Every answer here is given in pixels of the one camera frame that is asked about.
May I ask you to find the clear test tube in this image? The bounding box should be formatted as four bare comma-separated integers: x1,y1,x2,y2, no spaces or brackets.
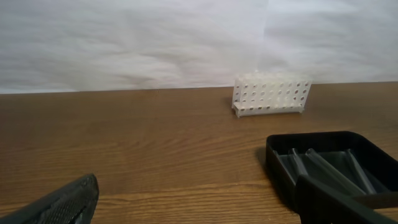
272,150,297,185
288,147,309,179
305,147,368,197
344,148,377,195

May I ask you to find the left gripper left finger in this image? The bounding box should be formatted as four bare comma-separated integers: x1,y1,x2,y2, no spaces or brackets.
0,173,100,224

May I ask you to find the white test tube rack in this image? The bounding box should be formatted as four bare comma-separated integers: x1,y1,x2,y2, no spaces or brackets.
231,72,313,118

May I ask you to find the black tray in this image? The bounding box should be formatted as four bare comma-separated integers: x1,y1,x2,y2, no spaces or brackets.
266,130,398,214

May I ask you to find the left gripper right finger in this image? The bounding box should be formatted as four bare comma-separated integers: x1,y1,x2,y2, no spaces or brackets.
294,175,398,224

